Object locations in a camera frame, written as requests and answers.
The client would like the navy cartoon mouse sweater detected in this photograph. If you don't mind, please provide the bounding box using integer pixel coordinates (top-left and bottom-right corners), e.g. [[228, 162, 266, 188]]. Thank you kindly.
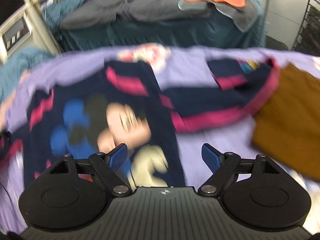
[[1, 59, 280, 186]]

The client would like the mustard brown garment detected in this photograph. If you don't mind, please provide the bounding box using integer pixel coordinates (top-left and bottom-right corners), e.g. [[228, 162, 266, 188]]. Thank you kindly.
[[252, 63, 319, 181]]

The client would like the lilac floral bed sheet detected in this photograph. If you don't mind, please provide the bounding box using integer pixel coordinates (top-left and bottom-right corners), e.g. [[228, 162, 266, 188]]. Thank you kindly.
[[1, 46, 319, 232]]

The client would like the dark teal bed cover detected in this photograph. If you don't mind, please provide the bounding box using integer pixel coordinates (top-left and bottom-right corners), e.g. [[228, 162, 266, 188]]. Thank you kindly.
[[59, 0, 266, 51]]

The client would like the teal blue blanket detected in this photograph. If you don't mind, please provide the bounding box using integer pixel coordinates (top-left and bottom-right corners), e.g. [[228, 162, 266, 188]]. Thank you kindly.
[[1, 0, 91, 101]]

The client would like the grey quilt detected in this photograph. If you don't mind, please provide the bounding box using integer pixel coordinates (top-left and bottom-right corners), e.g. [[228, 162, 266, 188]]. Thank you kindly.
[[60, 0, 259, 33]]

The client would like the black wire rack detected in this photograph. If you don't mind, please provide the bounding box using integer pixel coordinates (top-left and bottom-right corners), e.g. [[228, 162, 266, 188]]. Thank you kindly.
[[291, 0, 320, 56]]

